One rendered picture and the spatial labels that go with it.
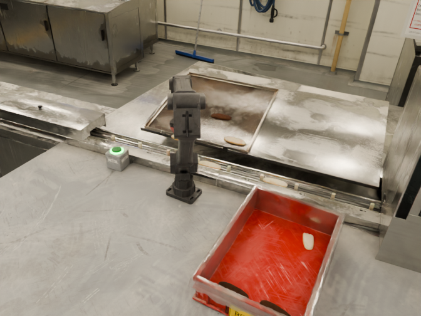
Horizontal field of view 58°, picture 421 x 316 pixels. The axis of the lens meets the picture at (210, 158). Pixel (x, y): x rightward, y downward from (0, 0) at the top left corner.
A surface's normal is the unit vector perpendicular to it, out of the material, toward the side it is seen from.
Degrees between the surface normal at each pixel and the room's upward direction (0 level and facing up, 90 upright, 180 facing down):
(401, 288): 0
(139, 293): 0
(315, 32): 90
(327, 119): 10
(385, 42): 90
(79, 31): 90
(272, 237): 0
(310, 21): 90
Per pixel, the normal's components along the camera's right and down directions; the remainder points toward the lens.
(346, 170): -0.03, -0.73
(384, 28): -0.38, 0.51
